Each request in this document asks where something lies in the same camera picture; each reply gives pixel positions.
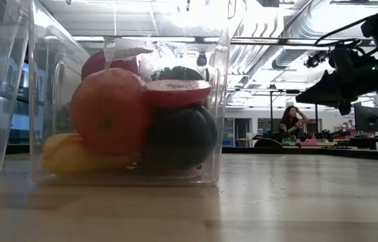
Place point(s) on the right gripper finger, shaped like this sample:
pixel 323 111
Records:
pixel 345 107
pixel 323 90

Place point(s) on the round magenta fruit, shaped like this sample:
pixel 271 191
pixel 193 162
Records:
pixel 175 94

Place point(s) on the dark purple plum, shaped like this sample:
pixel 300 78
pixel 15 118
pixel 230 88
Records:
pixel 182 138

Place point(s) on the red orange apple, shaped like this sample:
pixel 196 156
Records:
pixel 108 114

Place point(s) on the large dark red apple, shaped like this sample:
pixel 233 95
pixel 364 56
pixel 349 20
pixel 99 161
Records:
pixel 93 65

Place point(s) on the yellow banana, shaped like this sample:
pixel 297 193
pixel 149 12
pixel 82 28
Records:
pixel 74 158

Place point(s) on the black computer monitor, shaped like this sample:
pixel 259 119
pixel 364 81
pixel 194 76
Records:
pixel 368 119

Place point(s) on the black ceiling spotlight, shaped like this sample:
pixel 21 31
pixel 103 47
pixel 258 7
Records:
pixel 314 60

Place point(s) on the person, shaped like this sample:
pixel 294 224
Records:
pixel 291 122

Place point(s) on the black overhead light bar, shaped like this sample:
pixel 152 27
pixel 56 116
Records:
pixel 276 42

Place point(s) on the black table frame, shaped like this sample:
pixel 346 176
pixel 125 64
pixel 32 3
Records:
pixel 370 155

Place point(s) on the black gantry frame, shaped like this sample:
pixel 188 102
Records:
pixel 271 111

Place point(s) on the silver ceiling duct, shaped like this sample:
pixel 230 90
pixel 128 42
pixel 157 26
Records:
pixel 309 20

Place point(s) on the black overhead camera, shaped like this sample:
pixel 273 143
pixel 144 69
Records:
pixel 202 60

